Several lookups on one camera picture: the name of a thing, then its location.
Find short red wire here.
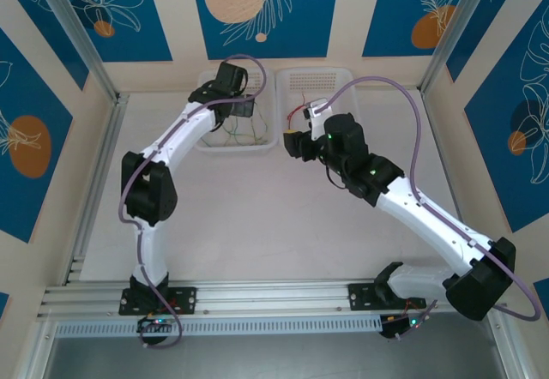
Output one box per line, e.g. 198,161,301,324
286,103,311,126

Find long green yellow wire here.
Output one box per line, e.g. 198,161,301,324
250,103,272,143

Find short green wire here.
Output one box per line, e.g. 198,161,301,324
222,117,242,147

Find white plastic basket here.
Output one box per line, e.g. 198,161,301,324
195,69,279,156
275,67,363,153

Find black mounting plate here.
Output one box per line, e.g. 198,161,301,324
347,282,383,311
119,286,199,316

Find small electronics board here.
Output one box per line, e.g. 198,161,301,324
379,314,419,340
136,315,175,335

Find grey metal shelf plate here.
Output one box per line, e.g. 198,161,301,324
42,336,507,379

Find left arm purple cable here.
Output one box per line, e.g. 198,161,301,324
118,53,270,350

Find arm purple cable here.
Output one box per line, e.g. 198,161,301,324
118,53,270,350
319,75,542,341

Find thin black cable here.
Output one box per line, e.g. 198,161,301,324
324,165,347,190

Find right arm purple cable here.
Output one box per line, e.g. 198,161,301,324
319,75,542,341

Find aluminium side rail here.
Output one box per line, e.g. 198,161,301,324
418,89,475,243
63,93,130,286

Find aluminium frame post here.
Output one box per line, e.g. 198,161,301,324
30,0,120,104
418,0,504,95

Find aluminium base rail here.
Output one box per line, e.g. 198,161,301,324
36,278,503,318

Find slotted grey cable duct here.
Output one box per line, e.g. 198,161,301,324
54,314,383,338

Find aluminium frame leg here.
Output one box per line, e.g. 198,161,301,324
16,316,59,379
486,310,535,379

